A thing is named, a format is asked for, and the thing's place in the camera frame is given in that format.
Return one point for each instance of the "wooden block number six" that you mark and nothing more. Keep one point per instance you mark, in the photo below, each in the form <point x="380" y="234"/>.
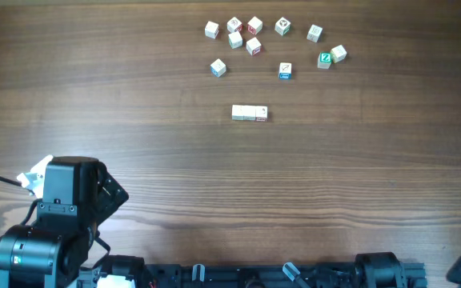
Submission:
<point x="237" y="113"/>

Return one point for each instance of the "plain wooden block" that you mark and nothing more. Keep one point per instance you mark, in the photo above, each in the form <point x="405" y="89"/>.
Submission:
<point x="249" y="113"/>

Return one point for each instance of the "wooden block baseball picture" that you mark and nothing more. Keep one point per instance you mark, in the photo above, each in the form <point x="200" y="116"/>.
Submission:
<point x="261" y="113"/>

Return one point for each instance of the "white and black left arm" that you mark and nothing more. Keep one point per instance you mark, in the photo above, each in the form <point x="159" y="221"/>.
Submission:
<point x="78" y="195"/>

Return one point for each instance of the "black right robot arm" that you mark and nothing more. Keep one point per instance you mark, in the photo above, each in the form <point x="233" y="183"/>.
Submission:
<point x="386" y="271"/>

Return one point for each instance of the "wooden block strawberry picture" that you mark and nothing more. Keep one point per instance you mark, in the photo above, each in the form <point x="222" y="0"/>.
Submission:
<point x="218" y="68"/>

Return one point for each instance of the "wooden block leaf picture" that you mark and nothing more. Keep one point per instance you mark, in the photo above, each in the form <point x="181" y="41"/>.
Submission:
<point x="285" y="70"/>

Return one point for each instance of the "wooden block animal picture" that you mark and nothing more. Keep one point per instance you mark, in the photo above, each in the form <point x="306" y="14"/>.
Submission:
<point x="253" y="46"/>

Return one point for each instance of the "wooden block number one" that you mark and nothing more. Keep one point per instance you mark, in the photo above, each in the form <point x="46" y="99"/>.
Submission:
<point x="235" y="40"/>

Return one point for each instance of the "wooden block red side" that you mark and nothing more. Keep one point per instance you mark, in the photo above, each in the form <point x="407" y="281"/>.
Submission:
<point x="211" y="29"/>

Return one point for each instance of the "wooden block shell picture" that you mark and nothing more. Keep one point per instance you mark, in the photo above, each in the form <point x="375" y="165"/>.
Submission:
<point x="234" y="25"/>

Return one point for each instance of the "wooden block red letter M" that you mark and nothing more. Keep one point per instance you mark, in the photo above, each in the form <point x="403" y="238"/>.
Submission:
<point x="255" y="25"/>

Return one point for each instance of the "wooden block green letter Z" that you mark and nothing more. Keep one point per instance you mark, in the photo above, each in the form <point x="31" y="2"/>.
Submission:
<point x="324" y="60"/>

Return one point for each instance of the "wooden block soccer ball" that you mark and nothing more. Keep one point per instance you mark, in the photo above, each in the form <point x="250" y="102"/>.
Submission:
<point x="282" y="26"/>

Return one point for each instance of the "wooden block yellow letter B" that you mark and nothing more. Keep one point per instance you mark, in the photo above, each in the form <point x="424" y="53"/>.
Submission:
<point x="314" y="33"/>

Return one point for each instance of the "wooden block number three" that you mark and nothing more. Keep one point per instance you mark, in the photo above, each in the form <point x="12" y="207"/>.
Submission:
<point x="338" y="53"/>

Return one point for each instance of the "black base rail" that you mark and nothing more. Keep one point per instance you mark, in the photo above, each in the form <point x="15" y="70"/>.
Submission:
<point x="325" y="274"/>

